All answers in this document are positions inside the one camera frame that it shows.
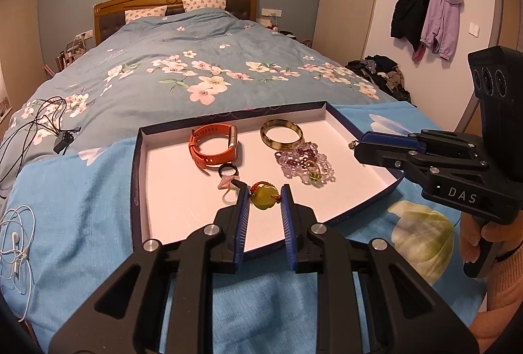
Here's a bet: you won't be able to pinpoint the bright blue floral blanket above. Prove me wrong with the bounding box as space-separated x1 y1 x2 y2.
0 101 483 354

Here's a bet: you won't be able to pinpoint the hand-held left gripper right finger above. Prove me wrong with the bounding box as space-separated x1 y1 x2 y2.
280 183 479 354

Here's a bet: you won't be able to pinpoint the bedside table clutter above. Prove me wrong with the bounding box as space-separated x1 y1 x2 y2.
55 36 88 71
261 17 315 48

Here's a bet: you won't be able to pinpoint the black cable bundle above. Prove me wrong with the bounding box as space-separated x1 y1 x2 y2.
0 96 80 199

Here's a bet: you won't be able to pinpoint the purple bead bracelet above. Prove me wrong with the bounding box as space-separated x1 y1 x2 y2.
274 142 338 187

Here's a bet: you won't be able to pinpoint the person's right forearm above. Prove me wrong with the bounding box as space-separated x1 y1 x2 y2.
466 248 523 354

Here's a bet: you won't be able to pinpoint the pile of dark clothes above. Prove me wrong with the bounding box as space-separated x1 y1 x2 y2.
345 55 413 106

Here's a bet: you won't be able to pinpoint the white dotted pillow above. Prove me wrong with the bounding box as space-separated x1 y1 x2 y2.
182 0 227 11
125 5 168 24

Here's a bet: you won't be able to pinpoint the person's right hand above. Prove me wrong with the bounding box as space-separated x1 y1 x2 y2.
458 211 523 277

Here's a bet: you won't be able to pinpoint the dark blue shallow box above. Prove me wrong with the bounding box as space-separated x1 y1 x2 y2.
131 101 405 262

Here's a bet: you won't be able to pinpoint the pink charm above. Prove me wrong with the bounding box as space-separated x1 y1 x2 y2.
216 175 246 203

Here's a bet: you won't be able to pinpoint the grey-blue floral duvet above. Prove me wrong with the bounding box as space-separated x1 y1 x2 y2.
0 8 415 191

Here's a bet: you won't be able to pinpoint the orange smartwatch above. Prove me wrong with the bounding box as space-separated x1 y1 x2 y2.
188 123 238 176

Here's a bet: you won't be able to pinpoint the purple jacket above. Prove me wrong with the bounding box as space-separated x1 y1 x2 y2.
411 0 464 62

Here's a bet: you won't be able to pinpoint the black jacket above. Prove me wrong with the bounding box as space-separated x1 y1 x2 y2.
390 0 431 52

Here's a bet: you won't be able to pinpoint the green jade pendant red cord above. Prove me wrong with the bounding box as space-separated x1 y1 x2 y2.
247 181 283 211

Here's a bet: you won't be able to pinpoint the black charger adapter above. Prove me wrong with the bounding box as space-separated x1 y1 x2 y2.
53 129 76 154

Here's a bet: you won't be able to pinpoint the white earphones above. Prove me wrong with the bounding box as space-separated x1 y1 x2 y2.
0 205 37 322

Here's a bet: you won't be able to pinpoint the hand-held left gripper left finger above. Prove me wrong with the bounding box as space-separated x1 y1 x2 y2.
48 184 251 354

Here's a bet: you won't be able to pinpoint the brown tortoiseshell bangle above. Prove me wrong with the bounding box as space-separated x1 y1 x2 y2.
260 119 305 152

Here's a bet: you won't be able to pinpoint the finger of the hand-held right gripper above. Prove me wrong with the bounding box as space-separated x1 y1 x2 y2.
353 143 489 181
360 129 487 159

